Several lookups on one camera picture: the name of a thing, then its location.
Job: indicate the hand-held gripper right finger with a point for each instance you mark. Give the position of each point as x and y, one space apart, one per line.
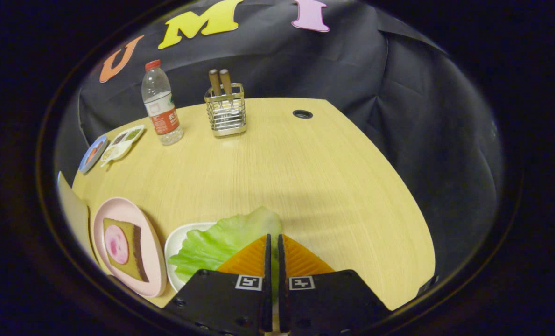
282 298

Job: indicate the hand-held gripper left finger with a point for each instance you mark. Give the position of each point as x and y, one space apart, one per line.
268 298

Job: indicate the green lettuce leaf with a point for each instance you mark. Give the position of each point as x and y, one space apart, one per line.
221 242

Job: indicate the white square plate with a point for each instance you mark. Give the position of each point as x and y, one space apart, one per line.
177 238

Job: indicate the brown bread slice with ham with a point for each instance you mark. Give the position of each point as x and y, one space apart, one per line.
132 261

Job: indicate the pink ham slice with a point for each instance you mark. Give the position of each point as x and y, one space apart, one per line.
116 245

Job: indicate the pink round plate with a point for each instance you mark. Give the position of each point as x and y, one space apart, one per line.
118 207

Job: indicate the black table grommet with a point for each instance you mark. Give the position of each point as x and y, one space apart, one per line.
303 114

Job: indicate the white divided dish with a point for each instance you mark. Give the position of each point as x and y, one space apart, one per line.
118 151

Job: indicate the clear plastic bottle red cap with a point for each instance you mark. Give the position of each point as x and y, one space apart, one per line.
163 116

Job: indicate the white toaster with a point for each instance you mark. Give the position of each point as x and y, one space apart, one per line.
74 214

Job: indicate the blue round plate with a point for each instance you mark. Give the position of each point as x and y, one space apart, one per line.
83 164

